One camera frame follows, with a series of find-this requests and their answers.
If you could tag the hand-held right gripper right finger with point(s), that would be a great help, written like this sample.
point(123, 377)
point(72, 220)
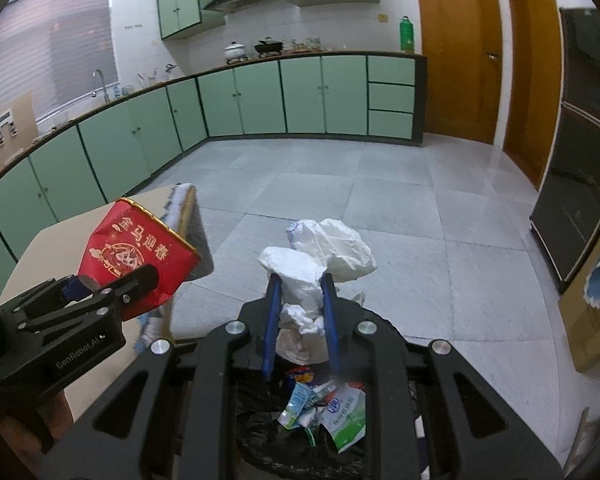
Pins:
point(330, 325)

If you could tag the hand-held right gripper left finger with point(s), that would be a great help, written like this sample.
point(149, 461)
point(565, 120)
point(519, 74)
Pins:
point(270, 325)

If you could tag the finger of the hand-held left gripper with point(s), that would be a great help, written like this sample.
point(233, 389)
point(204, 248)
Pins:
point(140, 277)
point(72, 287)

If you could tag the red paper cup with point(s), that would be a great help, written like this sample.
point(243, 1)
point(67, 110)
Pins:
point(130, 240)

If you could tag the blue white milk carton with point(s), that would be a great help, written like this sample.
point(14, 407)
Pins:
point(295, 400)

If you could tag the white plastic bag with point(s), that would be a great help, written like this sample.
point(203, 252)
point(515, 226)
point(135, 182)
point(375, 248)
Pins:
point(330, 245)

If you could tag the green white milk pouch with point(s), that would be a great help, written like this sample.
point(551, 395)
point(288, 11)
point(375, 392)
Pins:
point(347, 415)

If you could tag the black lined trash bin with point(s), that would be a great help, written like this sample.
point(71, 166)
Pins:
point(260, 435)

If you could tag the person's left forearm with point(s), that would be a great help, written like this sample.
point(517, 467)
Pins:
point(57, 410)

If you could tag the table with beige cloth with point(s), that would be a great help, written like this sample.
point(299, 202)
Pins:
point(45, 245)

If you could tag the brown board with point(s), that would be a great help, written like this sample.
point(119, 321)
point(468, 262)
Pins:
point(25, 125)

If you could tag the utensil holder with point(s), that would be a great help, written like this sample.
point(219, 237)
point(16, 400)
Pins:
point(148, 79)

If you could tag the chrome faucet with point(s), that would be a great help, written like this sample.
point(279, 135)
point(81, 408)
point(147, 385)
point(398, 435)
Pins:
point(100, 80)

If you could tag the green lower kitchen cabinets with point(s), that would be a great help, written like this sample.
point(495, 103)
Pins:
point(300, 95)

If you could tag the grey window blind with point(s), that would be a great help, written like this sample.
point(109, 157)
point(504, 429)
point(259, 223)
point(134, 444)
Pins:
point(55, 50)

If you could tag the white cooking pot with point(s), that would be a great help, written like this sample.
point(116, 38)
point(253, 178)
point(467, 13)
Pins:
point(235, 52)

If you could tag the cardboard box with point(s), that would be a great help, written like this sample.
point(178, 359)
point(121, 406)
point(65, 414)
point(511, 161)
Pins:
point(590, 330)

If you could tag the black wok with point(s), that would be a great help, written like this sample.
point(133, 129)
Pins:
point(267, 47)

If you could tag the wooden stool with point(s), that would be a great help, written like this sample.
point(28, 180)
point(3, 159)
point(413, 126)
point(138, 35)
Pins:
point(582, 435)

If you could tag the black glass cabinet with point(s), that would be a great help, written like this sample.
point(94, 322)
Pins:
point(580, 160)

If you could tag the green plastic bottle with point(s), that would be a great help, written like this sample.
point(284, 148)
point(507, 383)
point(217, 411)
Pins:
point(407, 35)

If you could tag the plain wooden door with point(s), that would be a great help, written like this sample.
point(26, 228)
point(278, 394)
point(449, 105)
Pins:
point(535, 85)

